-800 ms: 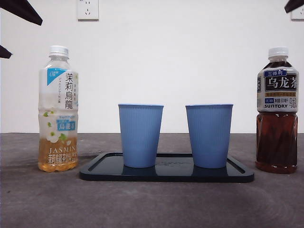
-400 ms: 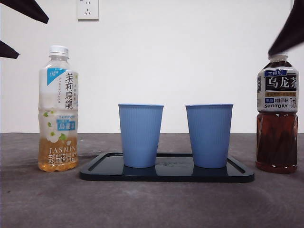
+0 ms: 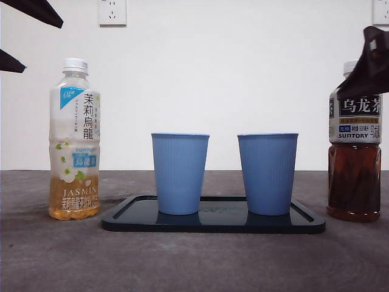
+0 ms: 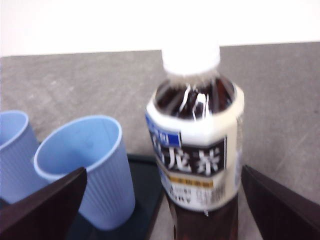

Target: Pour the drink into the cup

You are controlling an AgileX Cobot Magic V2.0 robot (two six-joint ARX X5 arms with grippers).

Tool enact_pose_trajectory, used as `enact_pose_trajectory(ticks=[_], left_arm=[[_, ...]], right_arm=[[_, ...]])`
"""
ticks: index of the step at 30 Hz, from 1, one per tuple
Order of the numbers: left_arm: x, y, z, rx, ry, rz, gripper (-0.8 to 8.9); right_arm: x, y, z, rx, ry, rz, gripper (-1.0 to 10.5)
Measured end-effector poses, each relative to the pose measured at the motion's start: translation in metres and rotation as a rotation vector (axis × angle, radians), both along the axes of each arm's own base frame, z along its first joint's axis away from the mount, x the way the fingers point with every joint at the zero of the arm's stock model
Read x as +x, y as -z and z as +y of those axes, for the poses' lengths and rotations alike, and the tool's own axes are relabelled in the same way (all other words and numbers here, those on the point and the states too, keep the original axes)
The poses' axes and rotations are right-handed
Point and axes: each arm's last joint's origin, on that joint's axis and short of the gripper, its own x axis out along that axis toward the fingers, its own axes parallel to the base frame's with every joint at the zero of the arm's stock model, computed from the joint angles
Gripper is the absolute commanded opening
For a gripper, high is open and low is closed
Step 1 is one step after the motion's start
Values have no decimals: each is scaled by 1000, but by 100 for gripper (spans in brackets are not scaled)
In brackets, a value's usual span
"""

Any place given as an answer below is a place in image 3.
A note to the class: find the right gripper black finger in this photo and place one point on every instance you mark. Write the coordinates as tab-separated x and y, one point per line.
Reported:
370	76

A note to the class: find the dark navy rectangular tray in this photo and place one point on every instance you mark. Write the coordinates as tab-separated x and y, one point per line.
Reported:
212	226

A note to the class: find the white wall socket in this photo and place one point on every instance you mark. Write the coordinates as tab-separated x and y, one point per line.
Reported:
112	19
381	19

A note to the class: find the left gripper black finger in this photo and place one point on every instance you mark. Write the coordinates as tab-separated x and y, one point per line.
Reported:
10	64
36	12

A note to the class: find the dark oolong tea bottle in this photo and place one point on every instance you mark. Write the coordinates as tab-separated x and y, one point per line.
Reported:
354	182

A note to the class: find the jasmine tea bottle white label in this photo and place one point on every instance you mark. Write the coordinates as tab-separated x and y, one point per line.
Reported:
74	194

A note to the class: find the blue ribbed cup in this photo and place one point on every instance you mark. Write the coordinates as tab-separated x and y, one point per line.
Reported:
179	173
267	173

